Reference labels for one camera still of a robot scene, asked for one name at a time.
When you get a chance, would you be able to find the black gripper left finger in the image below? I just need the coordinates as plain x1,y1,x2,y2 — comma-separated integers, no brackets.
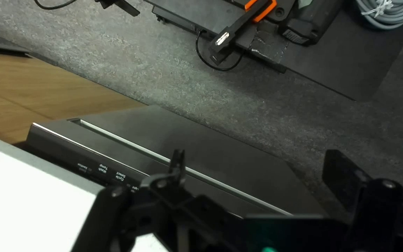
70,147,247,252

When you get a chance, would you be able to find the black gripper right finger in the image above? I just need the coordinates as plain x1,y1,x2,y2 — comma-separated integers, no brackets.
321,147,403,252

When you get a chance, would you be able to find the black dishwasher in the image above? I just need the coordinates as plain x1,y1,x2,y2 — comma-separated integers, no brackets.
26,104,326,222

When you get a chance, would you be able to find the black perforated breadboard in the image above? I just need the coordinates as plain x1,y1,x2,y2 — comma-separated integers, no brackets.
144,0,403,103

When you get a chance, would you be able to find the orange and black clamp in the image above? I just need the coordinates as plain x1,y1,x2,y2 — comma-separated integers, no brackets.
209,0,280,66

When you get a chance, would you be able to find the grey coiled cable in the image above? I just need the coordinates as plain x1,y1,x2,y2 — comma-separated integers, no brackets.
354,0,403,31

